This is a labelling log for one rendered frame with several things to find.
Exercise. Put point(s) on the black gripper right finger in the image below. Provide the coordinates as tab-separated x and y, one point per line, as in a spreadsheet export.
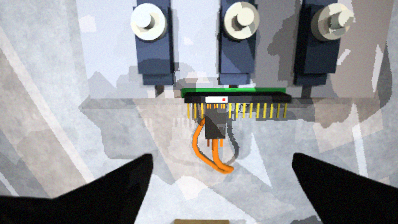
340	196

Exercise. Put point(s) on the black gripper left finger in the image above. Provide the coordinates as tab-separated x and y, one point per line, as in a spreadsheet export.
114	198

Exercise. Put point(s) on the black pin header strip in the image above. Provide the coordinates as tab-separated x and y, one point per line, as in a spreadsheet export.
236	95

